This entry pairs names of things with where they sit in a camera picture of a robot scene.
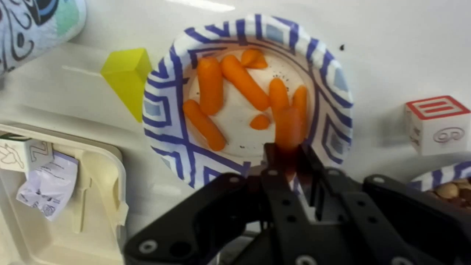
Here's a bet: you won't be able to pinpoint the small carrot piece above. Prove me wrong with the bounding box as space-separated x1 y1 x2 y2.
248 114 272 131

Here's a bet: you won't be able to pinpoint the broken carrot pieces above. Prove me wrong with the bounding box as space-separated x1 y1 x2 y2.
240 47 269 71

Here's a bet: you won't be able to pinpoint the small patterned paper cup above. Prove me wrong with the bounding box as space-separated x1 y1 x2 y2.
0 0 88 77

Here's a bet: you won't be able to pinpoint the white paper receipt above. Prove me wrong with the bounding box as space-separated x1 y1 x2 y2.
14 151 81 223

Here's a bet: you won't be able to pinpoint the yellow wedge block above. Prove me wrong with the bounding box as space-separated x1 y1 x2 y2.
100 47 154 124

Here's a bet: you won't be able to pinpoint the baby carrot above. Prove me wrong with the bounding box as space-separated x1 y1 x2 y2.
219 53 272 112
195 56 226 118
268 77 303 152
182 99 228 153
291 86 310 137

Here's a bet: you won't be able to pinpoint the patterned paper bowl with nuts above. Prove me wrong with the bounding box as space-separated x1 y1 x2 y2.
409 161 471 214

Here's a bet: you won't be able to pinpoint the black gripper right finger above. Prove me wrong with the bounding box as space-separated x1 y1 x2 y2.
296 145 471 265

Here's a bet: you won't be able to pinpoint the patterned paper bowl with carrots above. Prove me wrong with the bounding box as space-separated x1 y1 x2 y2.
141 14 354 190

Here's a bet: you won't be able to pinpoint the white red alphabet block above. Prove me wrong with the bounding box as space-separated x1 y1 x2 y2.
403 95 471 158

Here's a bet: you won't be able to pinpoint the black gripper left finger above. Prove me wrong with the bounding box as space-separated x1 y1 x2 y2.
123 143 315 265

